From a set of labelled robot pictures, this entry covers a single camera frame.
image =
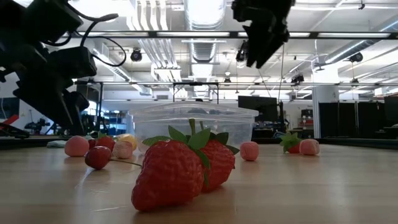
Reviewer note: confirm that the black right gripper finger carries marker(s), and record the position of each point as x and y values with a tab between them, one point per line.
253	43
273	40

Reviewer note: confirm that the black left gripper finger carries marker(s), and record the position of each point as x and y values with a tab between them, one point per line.
80	107
53	109

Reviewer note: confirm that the small red toy cherry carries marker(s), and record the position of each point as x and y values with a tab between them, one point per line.
92	143

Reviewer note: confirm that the large pink toy peach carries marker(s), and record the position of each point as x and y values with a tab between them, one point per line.
76	146

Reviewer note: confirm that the red toy cherry with stem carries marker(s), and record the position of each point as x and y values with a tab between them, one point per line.
97	157

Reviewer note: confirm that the yellow toy banana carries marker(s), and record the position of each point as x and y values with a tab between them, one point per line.
131	140

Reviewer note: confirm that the small pink toy peach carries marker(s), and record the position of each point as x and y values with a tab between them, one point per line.
123	150
310	147
249	151

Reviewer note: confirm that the clear plastic tupperware container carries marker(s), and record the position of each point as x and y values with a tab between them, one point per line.
192	124

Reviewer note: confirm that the large red toy strawberry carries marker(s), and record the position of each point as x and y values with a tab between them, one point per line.
169	174

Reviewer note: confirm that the black ceiling spot lamp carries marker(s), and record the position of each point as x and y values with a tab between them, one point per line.
298	78
136	55
356	57
241	55

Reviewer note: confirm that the black background robot arms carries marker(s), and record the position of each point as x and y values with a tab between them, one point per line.
37	126

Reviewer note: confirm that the pale green folded cloth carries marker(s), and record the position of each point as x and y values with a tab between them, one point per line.
56	144

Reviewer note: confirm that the blue storage shelf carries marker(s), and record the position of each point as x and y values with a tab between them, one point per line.
116	127

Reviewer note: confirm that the red and black tool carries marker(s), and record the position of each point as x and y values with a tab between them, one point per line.
9	120

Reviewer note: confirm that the black computer monitor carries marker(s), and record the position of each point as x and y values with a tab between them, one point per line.
257	107

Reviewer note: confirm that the black room partition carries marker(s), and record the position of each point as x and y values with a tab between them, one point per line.
351	119

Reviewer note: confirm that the dark wall screen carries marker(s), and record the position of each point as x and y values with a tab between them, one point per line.
6	107

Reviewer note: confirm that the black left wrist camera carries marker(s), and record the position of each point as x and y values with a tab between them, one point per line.
71	62

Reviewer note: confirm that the small black gantry frame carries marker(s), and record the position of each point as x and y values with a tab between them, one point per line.
196	83

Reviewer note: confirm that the black overhead frame bar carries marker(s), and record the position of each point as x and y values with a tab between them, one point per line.
152	34

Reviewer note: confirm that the black table edge rail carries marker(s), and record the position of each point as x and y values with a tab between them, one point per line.
357	143

